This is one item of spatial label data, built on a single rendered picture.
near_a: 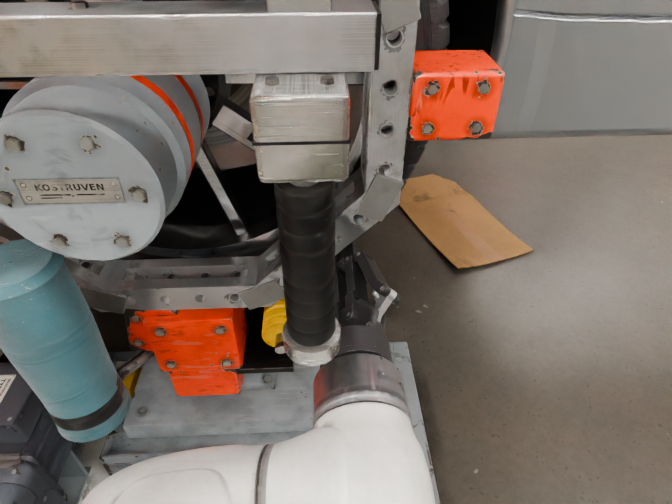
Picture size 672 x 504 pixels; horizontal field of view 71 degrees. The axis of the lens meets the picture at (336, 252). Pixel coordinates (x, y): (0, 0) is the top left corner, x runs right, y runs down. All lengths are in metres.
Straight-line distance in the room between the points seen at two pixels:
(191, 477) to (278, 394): 0.59
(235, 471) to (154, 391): 0.65
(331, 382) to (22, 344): 0.31
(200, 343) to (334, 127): 0.49
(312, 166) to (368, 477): 0.23
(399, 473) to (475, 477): 0.80
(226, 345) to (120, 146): 0.39
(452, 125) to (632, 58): 0.29
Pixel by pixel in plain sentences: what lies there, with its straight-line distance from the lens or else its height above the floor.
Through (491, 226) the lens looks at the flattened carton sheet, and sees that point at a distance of 1.84.
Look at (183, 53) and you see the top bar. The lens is 0.27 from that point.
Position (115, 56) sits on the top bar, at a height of 0.96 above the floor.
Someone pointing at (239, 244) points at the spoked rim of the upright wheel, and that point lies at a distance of 0.68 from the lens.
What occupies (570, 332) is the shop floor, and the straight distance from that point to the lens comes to 1.53.
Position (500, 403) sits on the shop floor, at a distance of 1.30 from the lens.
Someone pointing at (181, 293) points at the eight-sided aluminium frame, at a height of 0.61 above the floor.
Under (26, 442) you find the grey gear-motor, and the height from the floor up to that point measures 0.37.
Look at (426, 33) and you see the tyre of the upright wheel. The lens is 0.56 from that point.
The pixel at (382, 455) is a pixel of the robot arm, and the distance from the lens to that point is 0.39.
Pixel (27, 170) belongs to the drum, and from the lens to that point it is 0.40.
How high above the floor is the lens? 1.04
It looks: 39 degrees down
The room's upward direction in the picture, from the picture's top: straight up
